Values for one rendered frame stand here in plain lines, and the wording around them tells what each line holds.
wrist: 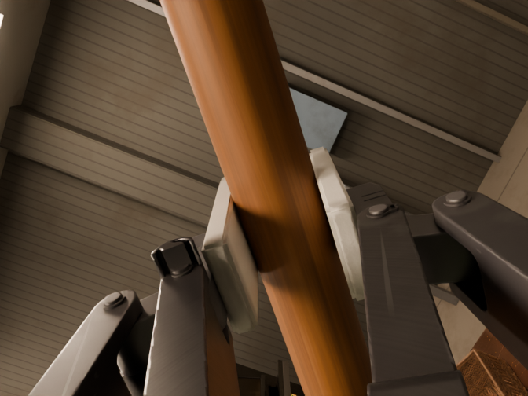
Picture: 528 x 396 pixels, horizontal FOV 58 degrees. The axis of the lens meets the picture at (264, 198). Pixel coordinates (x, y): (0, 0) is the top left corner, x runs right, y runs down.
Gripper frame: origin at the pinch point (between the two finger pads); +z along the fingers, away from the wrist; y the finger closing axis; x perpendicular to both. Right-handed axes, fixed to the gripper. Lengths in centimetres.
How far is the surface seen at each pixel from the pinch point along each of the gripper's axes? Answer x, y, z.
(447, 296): -201, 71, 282
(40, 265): -103, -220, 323
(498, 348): -143, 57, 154
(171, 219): -100, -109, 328
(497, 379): -136, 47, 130
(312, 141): -73, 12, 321
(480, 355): -134, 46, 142
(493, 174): -141, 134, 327
